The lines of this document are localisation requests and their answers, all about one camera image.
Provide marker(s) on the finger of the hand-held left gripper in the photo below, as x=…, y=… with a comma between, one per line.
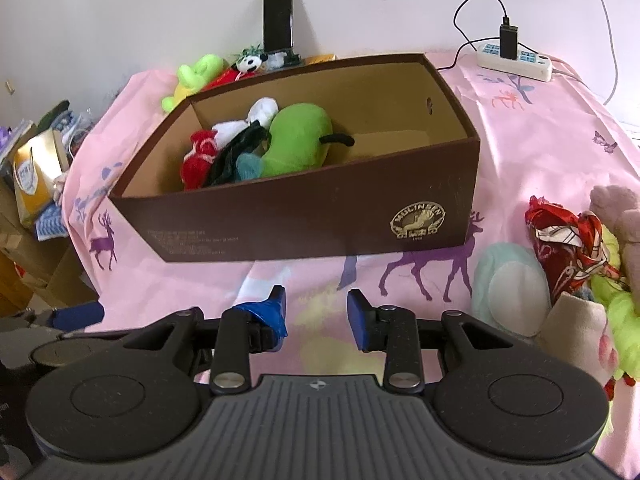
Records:
x=77, y=316

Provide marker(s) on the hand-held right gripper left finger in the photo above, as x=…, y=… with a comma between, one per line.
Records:
x=277, y=310

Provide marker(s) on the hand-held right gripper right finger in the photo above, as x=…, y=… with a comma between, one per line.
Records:
x=357, y=320

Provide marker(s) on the brown cardboard box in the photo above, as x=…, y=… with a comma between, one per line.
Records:
x=300, y=215

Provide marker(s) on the teal soft cloth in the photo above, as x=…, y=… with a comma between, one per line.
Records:
x=248, y=167

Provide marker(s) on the black cloth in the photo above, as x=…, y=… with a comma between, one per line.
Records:
x=235, y=155

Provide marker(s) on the red knitted cloth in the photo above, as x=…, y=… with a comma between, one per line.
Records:
x=197, y=165

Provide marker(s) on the large green plush toy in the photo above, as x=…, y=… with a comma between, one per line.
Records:
x=295, y=140

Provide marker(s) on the white plush cloth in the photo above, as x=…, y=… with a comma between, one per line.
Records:
x=260, y=112

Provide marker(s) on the stacked cardboard boxes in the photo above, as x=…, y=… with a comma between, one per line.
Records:
x=30, y=260

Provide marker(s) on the blue patterned packet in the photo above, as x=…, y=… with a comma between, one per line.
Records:
x=50, y=222

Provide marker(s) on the gold paper bag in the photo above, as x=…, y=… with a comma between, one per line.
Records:
x=35, y=180

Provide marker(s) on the light teal plush slipper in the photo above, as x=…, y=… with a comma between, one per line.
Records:
x=510, y=285

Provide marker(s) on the purple printed packet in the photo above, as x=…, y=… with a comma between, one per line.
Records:
x=10, y=135

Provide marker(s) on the red patterned scarf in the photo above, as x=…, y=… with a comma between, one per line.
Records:
x=565, y=255

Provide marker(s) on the cream plush toy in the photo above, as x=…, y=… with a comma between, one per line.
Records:
x=575, y=330

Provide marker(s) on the small red plush toy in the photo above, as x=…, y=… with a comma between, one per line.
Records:
x=227, y=77

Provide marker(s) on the pink printed bedsheet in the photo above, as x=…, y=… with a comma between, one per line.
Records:
x=525, y=150

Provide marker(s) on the black and white mouse plush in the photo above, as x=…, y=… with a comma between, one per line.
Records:
x=248, y=64

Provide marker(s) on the green and yellow plush toy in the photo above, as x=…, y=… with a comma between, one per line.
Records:
x=200, y=72

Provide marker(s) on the black phone stand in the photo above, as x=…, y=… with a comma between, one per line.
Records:
x=295, y=60

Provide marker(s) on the yellow flat box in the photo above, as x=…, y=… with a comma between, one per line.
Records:
x=320, y=58

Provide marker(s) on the neon yellow mesh sponge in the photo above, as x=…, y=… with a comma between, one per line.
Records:
x=625, y=320

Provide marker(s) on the dusty pink plush toy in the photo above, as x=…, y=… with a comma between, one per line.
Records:
x=620, y=210

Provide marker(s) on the black smartphone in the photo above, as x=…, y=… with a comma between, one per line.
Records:
x=278, y=20

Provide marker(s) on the white power strip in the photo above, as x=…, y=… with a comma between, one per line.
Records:
x=535, y=67

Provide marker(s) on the black charger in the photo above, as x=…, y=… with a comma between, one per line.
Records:
x=508, y=40

